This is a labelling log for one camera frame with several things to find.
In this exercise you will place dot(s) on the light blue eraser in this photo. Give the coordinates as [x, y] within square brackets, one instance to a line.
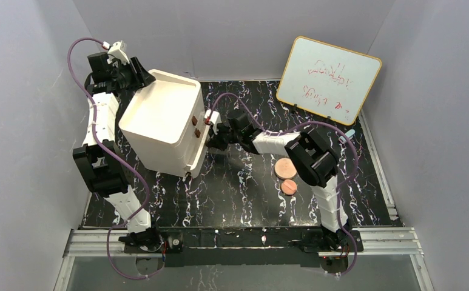
[347, 136]

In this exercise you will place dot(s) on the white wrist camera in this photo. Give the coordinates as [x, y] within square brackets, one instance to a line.
[117, 50]
[212, 119]

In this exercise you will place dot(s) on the small round pink compact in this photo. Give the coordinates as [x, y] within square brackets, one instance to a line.
[288, 187]

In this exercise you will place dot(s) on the large round pink compact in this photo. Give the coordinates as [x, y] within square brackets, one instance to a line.
[284, 169]

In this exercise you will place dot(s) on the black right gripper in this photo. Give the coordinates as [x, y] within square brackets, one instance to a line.
[219, 134]

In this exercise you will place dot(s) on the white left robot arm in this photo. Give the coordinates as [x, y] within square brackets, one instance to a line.
[99, 159]

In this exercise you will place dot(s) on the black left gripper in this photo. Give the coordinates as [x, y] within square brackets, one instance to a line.
[136, 73]

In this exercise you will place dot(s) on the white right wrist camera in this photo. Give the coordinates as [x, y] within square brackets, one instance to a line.
[212, 119]

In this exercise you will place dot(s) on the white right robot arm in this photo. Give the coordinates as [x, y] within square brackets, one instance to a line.
[315, 162]

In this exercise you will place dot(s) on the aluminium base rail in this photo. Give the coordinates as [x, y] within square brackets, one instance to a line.
[368, 241]

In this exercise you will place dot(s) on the white three-drawer organizer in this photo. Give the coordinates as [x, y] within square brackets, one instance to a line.
[160, 120]

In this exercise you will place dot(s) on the whiteboard with yellow frame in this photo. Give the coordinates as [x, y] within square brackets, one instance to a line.
[327, 80]

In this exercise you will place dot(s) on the white bottom drawer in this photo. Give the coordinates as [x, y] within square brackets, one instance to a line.
[198, 151]

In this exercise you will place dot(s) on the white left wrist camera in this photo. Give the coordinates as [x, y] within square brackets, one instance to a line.
[117, 50]

